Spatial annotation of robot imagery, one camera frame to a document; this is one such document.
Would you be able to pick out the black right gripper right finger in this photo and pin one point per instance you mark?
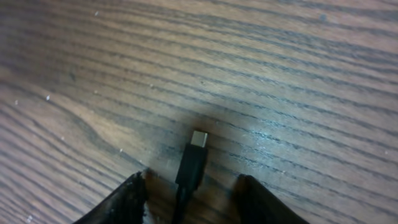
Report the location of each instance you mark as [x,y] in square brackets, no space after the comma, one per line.
[257,205]

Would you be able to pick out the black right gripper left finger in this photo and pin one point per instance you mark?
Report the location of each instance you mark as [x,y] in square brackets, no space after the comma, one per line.
[124,205]

